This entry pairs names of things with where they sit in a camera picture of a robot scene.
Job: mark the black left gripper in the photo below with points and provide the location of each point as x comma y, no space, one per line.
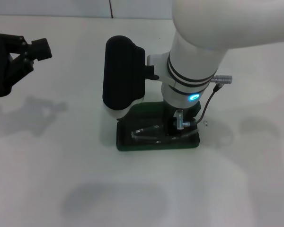
0,66

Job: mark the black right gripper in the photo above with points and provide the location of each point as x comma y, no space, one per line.
172,123

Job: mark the clear plastic glasses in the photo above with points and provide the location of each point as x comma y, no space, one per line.
144,133

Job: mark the green glasses case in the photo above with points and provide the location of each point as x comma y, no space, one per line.
144,144

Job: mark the small metal screw piece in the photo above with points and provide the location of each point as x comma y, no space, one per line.
205,123

